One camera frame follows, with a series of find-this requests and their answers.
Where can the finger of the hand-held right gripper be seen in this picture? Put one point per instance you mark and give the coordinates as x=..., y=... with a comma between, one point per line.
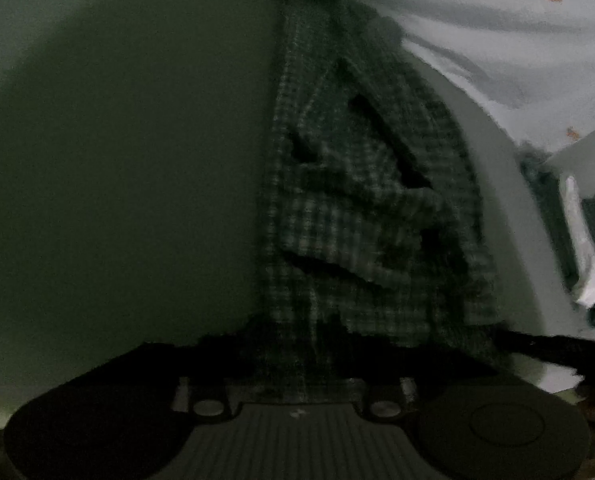
x=552, y=345

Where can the dark plaid shirt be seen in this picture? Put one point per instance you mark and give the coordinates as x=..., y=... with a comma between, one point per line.
x=357, y=200

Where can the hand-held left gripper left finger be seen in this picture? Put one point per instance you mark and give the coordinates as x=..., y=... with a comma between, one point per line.
x=217, y=360

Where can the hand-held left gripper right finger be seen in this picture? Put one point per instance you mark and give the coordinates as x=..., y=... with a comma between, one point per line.
x=427, y=365

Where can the white garment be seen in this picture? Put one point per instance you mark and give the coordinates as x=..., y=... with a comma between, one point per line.
x=585, y=255

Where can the white carrot print sheet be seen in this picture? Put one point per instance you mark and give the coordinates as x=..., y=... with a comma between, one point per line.
x=477, y=35

